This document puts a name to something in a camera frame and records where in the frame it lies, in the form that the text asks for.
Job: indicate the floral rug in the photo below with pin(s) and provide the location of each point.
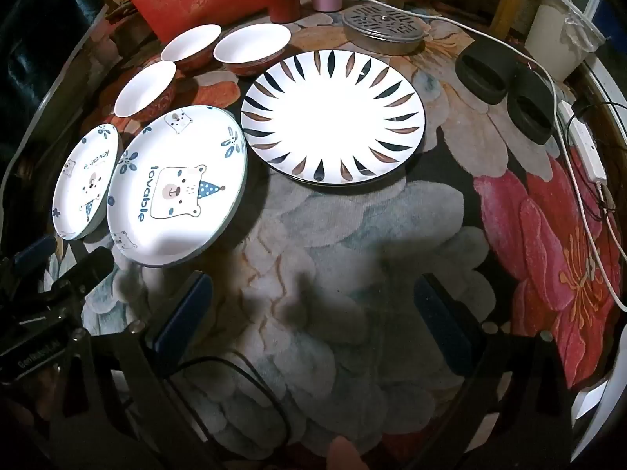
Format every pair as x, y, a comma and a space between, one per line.
343, 264

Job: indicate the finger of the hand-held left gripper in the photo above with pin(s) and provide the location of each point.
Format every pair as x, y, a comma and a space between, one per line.
88, 265
34, 254

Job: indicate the small bear print plate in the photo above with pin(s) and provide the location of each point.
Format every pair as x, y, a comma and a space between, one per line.
85, 188

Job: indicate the round perforated metal tin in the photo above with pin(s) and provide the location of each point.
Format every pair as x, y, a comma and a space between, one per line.
382, 28

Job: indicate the large bear print plate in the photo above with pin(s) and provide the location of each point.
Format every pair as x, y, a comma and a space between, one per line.
179, 186

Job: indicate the white power strip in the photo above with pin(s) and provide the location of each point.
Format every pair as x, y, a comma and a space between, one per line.
585, 143

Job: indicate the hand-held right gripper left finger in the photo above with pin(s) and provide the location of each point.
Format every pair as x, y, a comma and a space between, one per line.
182, 311

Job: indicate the white bucket with plastic liner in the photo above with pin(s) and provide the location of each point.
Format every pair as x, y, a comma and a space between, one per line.
563, 34

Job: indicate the large leaf pattern plate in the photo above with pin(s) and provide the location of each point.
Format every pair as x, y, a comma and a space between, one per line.
333, 117

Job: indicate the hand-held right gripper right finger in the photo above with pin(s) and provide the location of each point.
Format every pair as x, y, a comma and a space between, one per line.
441, 323

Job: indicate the white bowl red outside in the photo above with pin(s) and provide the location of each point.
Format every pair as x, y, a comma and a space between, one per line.
191, 45
144, 89
252, 48

